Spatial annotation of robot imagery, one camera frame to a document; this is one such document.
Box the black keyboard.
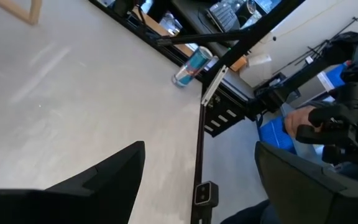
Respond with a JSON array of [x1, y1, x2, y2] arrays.
[[206, 1, 241, 34]]

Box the person's hand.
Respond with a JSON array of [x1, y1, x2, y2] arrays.
[[284, 105, 323, 138]]

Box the blue crate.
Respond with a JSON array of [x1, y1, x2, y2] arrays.
[[257, 116, 296, 153]]

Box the wooden slatted shelf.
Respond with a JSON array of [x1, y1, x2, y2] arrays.
[[0, 0, 43, 26]]

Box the black aluminium table frame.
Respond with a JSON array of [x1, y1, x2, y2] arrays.
[[88, 0, 306, 224]]

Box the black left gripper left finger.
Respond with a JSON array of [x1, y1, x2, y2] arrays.
[[0, 140, 146, 224]]

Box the small cardboard box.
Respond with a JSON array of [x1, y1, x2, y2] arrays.
[[230, 55, 248, 72]]

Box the silver metal bracket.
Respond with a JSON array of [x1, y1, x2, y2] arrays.
[[201, 65, 229, 106]]

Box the clear plastic cup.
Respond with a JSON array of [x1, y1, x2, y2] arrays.
[[159, 11, 183, 37]]

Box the black box with white slots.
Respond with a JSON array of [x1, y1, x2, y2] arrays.
[[203, 86, 254, 138]]

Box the black table-level camera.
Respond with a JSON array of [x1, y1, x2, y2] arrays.
[[191, 180, 219, 224]]

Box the blue Red Bull can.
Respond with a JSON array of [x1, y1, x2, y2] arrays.
[[172, 45, 214, 88]]

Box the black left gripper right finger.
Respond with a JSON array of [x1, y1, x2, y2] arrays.
[[254, 141, 358, 224]]

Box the black tripod stand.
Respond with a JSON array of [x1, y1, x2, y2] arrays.
[[272, 17, 358, 75]]

